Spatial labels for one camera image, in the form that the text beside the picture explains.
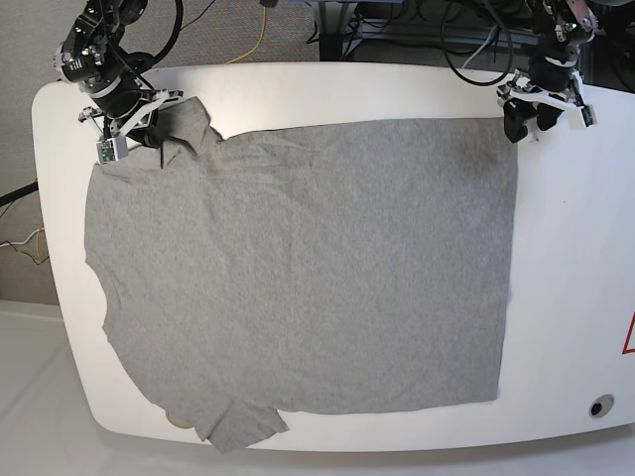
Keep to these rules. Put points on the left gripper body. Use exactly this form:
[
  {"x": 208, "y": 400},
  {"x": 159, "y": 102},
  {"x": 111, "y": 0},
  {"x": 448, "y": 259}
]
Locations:
[{"x": 548, "y": 81}]

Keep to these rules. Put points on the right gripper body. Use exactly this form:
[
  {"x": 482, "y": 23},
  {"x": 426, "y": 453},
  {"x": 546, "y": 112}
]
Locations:
[{"x": 119, "y": 109}]

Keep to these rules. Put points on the grey T-shirt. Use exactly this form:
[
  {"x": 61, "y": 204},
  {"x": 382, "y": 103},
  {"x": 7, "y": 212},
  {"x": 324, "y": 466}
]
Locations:
[{"x": 357, "y": 268}]

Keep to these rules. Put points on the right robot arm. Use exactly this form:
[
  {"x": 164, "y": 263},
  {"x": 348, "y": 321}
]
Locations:
[{"x": 91, "y": 57}]

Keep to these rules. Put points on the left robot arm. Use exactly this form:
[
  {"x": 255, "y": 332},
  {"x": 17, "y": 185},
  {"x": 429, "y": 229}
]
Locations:
[{"x": 575, "y": 25}]

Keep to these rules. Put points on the red triangle sticker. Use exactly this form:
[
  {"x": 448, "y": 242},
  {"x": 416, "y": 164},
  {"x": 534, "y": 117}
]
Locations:
[{"x": 629, "y": 345}]

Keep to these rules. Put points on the grey table grommet hole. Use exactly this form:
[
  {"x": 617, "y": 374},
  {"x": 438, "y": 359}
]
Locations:
[{"x": 177, "y": 422}]

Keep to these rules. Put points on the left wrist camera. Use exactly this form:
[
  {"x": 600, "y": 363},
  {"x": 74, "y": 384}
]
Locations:
[{"x": 581, "y": 117}]

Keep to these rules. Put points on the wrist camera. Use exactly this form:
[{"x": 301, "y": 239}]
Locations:
[
  {"x": 581, "y": 117},
  {"x": 111, "y": 150}
]

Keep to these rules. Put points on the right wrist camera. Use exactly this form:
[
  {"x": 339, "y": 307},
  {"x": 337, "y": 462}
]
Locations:
[{"x": 111, "y": 150}]

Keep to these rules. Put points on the aluminium frame rail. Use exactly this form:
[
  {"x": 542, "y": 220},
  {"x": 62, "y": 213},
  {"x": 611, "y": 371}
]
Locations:
[{"x": 469, "y": 41}]

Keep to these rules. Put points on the black table leg post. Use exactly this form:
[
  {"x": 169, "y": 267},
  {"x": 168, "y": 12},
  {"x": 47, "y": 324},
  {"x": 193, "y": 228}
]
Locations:
[{"x": 330, "y": 46}]

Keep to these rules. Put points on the black table mount hole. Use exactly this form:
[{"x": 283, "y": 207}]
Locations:
[{"x": 601, "y": 406}]

